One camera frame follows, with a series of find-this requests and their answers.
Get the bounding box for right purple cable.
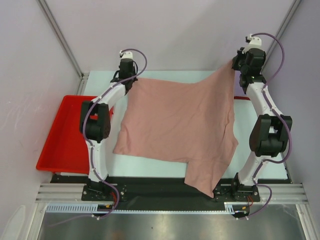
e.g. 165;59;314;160
236;32;295;218

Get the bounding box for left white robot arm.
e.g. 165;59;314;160
79;56;138;201

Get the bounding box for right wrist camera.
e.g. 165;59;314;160
243;34;262;53

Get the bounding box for aluminium frame rail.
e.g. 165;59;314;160
35;183;309;205

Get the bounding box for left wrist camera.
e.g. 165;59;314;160
119;50;134;61

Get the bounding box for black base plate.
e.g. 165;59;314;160
49;174;292;211

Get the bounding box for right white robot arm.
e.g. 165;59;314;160
230;47;293;202

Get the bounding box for white cable duct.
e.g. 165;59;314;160
46;203;248;215

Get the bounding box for red plastic bin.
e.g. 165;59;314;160
36;95;95;175

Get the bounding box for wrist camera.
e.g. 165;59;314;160
243;34;262;53
119;50;134;61

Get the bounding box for folded red t shirt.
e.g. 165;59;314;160
234;96;250;101

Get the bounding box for pink t shirt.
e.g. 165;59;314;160
113;63;238;198

